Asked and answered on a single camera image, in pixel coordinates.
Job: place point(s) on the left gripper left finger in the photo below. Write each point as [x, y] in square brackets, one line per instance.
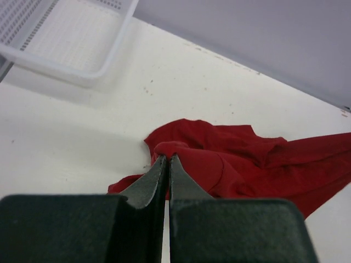
[124, 227]

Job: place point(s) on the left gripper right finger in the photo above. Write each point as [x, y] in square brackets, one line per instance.
[205, 229]

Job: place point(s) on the red t shirt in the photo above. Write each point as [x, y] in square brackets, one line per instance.
[231, 161]

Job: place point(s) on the white plastic basket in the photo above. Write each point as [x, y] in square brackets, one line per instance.
[73, 41]

